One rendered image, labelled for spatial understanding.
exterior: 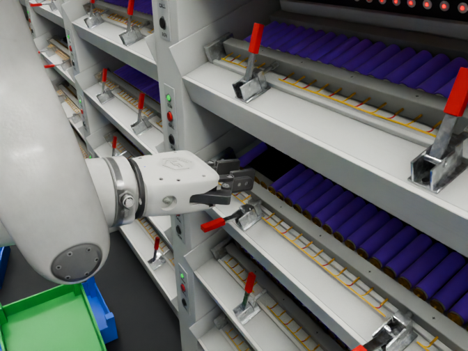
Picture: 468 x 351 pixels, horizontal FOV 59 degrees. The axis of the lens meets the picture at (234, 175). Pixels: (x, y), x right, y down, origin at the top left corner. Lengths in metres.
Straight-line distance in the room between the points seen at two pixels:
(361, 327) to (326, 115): 0.24
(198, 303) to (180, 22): 0.57
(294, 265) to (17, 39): 0.40
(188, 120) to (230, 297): 0.33
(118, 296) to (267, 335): 0.69
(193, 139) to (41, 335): 0.67
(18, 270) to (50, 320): 0.39
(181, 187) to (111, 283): 0.91
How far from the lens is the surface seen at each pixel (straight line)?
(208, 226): 0.59
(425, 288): 0.51
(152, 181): 0.49
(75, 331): 1.17
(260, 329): 0.74
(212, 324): 1.00
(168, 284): 1.13
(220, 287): 0.82
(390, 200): 0.40
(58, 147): 0.37
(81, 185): 0.38
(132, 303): 1.31
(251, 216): 0.62
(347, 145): 0.42
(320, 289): 0.54
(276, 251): 0.58
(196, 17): 0.67
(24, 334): 1.19
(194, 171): 0.52
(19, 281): 1.50
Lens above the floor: 0.90
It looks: 28 degrees down
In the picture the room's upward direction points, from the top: straight up
